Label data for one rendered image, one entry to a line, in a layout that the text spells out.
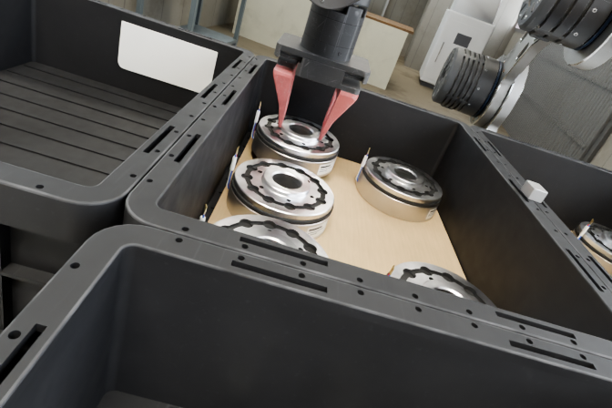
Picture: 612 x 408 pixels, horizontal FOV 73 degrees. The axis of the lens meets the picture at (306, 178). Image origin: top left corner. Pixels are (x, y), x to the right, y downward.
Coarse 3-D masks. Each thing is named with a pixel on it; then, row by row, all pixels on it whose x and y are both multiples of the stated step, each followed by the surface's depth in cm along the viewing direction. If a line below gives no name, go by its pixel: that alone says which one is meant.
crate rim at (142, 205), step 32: (256, 64) 49; (224, 96) 36; (384, 96) 55; (192, 128) 29; (160, 160) 24; (192, 160) 26; (160, 192) 21; (512, 192) 38; (160, 224) 19; (192, 224) 20; (544, 224) 33; (256, 256) 19; (288, 256) 20; (320, 256) 21; (576, 256) 30; (384, 288) 20; (416, 288) 21; (480, 320) 20; (512, 320) 21; (608, 320) 25; (608, 352) 21
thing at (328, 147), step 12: (264, 120) 49; (276, 120) 51; (300, 120) 53; (264, 132) 47; (276, 132) 48; (276, 144) 46; (288, 144) 47; (300, 144) 47; (312, 144) 48; (324, 144) 49; (336, 144) 50; (312, 156) 46; (324, 156) 47
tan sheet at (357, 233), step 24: (336, 168) 55; (336, 192) 49; (216, 216) 38; (336, 216) 44; (360, 216) 46; (384, 216) 48; (336, 240) 40; (360, 240) 42; (384, 240) 43; (408, 240) 44; (432, 240) 46; (360, 264) 38; (384, 264) 39; (456, 264) 43
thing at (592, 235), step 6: (582, 222) 56; (588, 222) 57; (582, 228) 55; (588, 228) 56; (594, 228) 56; (600, 228) 57; (606, 228) 57; (588, 234) 53; (594, 234) 54; (588, 240) 52; (594, 240) 52; (600, 240) 53; (594, 246) 52; (600, 246) 51; (606, 246) 52; (606, 252) 51
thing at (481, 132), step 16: (480, 128) 56; (512, 144) 56; (528, 144) 57; (560, 160) 57; (576, 160) 57; (512, 176) 42; (608, 176) 57; (544, 208) 37; (560, 224) 34; (576, 240) 32; (592, 256) 31; (608, 288) 27
